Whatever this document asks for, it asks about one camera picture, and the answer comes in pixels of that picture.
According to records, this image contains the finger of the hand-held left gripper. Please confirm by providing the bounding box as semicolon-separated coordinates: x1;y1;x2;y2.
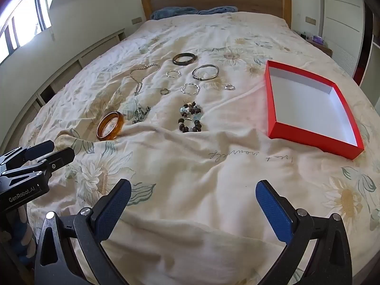
0;140;55;173
4;147;76;185

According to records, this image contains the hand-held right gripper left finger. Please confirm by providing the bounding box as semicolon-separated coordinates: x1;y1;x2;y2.
34;179;132;285

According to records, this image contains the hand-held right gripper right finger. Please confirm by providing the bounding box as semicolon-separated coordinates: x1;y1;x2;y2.
255;180;353;285

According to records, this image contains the amber bangle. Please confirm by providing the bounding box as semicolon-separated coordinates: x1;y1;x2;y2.
96;111;124;141

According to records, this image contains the silver chain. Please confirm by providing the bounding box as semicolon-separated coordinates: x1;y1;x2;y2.
131;105;151;125

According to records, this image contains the long silver necklace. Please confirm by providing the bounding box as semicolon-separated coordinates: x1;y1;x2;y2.
130;63;160;96

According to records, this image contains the red cardboard box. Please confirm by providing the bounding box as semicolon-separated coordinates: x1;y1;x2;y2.
264;60;365;161

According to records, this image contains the brown bead bracelet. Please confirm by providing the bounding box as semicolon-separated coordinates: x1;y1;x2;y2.
178;101;205;133

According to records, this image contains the large twisted silver hoop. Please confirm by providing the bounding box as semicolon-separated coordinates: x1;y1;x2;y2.
180;83;200;96

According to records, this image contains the thin silver bangle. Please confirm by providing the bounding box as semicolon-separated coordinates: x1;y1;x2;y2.
191;64;219;81

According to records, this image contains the dark brown bangle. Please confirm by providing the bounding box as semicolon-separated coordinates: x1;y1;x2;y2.
172;52;197;65

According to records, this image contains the window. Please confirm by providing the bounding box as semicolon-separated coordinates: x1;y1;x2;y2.
0;0;55;64

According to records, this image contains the wooden nightstand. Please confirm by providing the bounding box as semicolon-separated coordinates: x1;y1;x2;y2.
297;31;333;57

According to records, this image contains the blue fluffy pillow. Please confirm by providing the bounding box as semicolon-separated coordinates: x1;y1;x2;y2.
150;6;199;21
198;5;239;15

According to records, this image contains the white wardrobe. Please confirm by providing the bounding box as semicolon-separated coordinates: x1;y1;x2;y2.
319;0;366;78

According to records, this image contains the white low wall cabinet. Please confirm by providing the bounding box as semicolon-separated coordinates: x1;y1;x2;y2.
0;28;127;155

